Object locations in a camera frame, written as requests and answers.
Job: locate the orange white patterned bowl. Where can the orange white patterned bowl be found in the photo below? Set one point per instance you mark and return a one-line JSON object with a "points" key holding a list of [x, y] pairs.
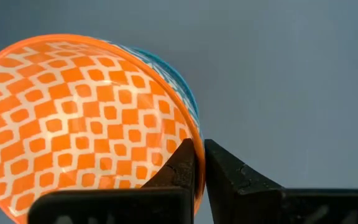
{"points": [[73, 118]]}

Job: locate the blue white patterned bowl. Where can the blue white patterned bowl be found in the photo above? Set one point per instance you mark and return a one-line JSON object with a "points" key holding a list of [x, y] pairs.
{"points": [[179, 84]]}

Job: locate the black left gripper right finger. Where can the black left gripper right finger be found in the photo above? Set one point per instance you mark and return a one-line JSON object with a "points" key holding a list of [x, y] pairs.
{"points": [[259, 205]]}

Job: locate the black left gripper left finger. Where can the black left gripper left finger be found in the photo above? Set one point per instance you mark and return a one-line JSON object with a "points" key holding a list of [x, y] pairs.
{"points": [[120, 207]]}

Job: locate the blue table mat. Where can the blue table mat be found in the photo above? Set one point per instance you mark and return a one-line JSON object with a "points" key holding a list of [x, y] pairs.
{"points": [[291, 77]]}

